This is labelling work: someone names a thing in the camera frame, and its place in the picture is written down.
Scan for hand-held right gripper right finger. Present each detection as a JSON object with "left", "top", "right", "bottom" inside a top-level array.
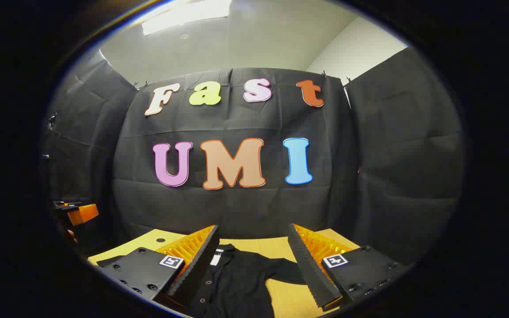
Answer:
[{"left": 287, "top": 223, "right": 407, "bottom": 310}]

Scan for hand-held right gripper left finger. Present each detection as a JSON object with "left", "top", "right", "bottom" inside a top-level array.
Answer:
[{"left": 98, "top": 224, "right": 220, "bottom": 310}]

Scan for black button shirt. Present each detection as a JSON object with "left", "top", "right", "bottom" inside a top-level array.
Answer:
[{"left": 97, "top": 244, "right": 308, "bottom": 318}]

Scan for black backdrop cloth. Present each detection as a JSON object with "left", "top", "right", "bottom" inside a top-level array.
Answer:
[{"left": 40, "top": 46, "right": 465, "bottom": 265}]

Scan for ceiling light panel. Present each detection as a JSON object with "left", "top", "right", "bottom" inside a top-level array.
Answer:
[{"left": 142, "top": 0, "right": 233, "bottom": 36}]

